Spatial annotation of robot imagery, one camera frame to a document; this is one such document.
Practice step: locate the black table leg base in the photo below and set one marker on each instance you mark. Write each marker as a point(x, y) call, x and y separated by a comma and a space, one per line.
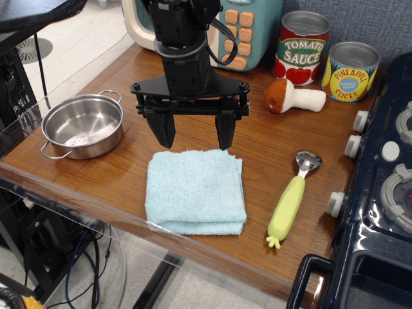
point(156, 284)

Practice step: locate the plush brown mushroom toy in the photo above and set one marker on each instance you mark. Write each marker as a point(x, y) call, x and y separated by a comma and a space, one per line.
point(281, 95)

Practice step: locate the green handled ice cream scoop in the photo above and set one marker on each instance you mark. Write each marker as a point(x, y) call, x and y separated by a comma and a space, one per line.
point(289, 203)

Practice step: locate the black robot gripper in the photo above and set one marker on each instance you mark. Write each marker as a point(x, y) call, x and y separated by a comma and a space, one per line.
point(190, 86)

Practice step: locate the toy microwave teal cream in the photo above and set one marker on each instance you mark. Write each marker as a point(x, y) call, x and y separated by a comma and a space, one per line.
point(254, 24)

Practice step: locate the dark blue toy stove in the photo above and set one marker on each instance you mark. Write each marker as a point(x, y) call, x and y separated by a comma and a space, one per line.
point(371, 262)

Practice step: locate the tomato sauce can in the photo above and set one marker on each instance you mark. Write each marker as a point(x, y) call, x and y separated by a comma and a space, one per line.
point(300, 47)

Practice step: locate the clear acrylic table guard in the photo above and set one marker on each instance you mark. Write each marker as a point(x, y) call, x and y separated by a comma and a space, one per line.
point(110, 188)

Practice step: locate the silver steel pot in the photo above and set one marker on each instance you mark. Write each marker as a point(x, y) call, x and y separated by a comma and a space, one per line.
point(83, 127)

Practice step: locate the black desk left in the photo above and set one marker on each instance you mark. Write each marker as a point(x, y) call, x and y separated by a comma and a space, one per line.
point(21, 19)

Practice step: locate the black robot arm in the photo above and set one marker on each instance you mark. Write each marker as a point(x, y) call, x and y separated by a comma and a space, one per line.
point(182, 23)

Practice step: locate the pineapple slices can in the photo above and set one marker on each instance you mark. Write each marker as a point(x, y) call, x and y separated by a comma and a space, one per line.
point(350, 71)

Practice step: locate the light blue folded rag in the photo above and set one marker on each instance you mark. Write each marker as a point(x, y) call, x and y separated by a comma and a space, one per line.
point(195, 193)

